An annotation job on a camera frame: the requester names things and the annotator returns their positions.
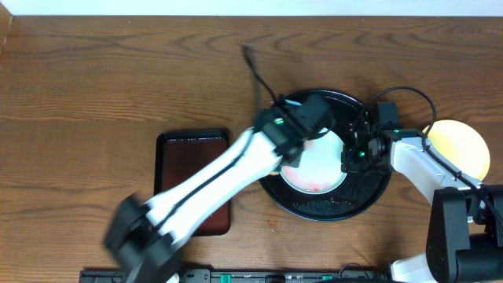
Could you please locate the yellow plate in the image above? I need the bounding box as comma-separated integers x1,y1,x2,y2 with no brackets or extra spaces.
428,119,490,181

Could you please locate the round black tray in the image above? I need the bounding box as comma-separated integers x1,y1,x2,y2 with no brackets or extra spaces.
259,89,391,222

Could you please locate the rectangular dark red tray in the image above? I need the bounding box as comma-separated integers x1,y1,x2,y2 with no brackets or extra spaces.
153,129,232,237

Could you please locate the mint plate with red streak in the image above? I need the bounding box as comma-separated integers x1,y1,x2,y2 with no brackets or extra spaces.
280,130,347,195

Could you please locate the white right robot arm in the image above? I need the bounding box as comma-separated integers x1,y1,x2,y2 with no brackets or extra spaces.
342,122,502,282

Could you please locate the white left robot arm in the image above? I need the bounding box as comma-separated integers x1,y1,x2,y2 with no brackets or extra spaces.
104,107,330,282

